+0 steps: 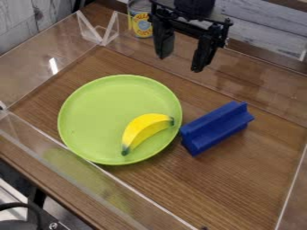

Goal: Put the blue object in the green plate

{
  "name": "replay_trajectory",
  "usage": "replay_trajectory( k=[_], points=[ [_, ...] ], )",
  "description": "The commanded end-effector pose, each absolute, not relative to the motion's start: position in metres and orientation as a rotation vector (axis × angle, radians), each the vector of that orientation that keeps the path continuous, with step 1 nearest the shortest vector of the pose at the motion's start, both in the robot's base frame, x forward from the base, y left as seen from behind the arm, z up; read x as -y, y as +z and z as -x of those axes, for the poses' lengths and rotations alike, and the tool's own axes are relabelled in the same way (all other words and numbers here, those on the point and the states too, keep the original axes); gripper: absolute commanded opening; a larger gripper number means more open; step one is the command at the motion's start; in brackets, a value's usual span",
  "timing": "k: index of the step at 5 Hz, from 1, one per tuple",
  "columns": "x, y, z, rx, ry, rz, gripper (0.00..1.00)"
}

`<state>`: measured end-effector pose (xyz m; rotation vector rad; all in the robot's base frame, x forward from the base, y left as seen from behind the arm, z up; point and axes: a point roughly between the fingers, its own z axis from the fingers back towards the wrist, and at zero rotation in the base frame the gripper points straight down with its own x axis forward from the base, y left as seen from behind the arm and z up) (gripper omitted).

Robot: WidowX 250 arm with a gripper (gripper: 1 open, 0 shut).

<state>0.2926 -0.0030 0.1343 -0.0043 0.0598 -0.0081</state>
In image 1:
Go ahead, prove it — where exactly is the yellow toy banana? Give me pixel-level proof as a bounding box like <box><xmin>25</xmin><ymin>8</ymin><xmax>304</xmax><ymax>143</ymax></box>
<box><xmin>121</xmin><ymin>113</ymin><xmax>173</xmax><ymax>156</ymax></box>

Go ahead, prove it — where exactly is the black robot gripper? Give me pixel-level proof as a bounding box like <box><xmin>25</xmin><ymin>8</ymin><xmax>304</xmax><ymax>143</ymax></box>
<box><xmin>149</xmin><ymin>0</ymin><xmax>232</xmax><ymax>73</ymax></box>

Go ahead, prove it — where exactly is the yellow labelled tin can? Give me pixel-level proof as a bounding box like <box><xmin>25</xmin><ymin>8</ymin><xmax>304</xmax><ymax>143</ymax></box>
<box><xmin>126</xmin><ymin>0</ymin><xmax>152</xmax><ymax>39</ymax></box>

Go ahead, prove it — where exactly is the green plate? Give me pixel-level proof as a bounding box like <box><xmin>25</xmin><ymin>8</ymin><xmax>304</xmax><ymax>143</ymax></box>
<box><xmin>57</xmin><ymin>75</ymin><xmax>182</xmax><ymax>165</ymax></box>

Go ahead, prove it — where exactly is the black metal stand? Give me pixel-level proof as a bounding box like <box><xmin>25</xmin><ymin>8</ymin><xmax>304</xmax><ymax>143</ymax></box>
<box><xmin>0</xmin><ymin>185</ymin><xmax>70</xmax><ymax>230</ymax></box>

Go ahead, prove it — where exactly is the blue plastic block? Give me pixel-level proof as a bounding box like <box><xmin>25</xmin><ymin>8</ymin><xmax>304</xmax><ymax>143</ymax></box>
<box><xmin>180</xmin><ymin>102</ymin><xmax>253</xmax><ymax>156</ymax></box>

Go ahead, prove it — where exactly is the clear acrylic front wall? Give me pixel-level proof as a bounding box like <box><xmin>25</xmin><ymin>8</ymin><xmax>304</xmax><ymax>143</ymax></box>
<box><xmin>0</xmin><ymin>111</ymin><xmax>197</xmax><ymax>230</ymax></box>

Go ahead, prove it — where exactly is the clear acrylic corner bracket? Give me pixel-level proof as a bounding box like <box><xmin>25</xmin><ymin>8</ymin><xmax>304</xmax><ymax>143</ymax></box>
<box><xmin>75</xmin><ymin>11</ymin><xmax>118</xmax><ymax>47</ymax></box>

